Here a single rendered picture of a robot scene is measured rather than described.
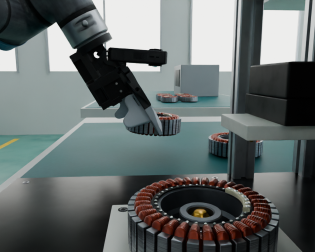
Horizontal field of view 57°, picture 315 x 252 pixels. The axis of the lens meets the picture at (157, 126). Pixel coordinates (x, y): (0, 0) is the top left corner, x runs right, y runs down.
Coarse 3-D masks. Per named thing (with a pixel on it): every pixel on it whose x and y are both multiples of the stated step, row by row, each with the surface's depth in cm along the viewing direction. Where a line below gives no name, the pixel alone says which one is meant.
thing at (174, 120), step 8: (160, 112) 64; (160, 120) 54; (168, 120) 55; (176, 120) 56; (128, 128) 57; (136, 128) 55; (144, 128) 54; (152, 128) 54; (168, 128) 55; (176, 128) 56
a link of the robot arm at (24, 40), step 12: (12, 0) 46; (24, 0) 48; (12, 12) 46; (24, 12) 49; (36, 12) 49; (12, 24) 46; (24, 24) 49; (36, 24) 51; (48, 24) 52; (0, 36) 48; (12, 36) 49; (24, 36) 52; (0, 48) 52; (12, 48) 54
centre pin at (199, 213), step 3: (195, 210) 23; (198, 210) 23; (201, 210) 23; (204, 210) 23; (192, 213) 23; (195, 213) 22; (198, 213) 22; (201, 213) 22; (204, 213) 22; (207, 213) 22; (195, 216) 22; (198, 216) 22; (201, 216) 22; (204, 216) 22; (207, 216) 22
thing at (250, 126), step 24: (264, 72) 21; (288, 72) 18; (312, 72) 18; (264, 96) 21; (288, 96) 18; (312, 96) 18; (240, 120) 21; (264, 120) 21; (288, 120) 18; (312, 120) 18
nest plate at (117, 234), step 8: (112, 208) 29; (120, 208) 29; (112, 216) 27; (120, 216) 27; (112, 224) 26; (120, 224) 26; (112, 232) 24; (120, 232) 24; (280, 232) 24; (112, 240) 23; (120, 240) 23; (280, 240) 23; (288, 240) 23; (104, 248) 22; (112, 248) 22; (120, 248) 22; (128, 248) 22; (280, 248) 22; (288, 248) 22; (296, 248) 22
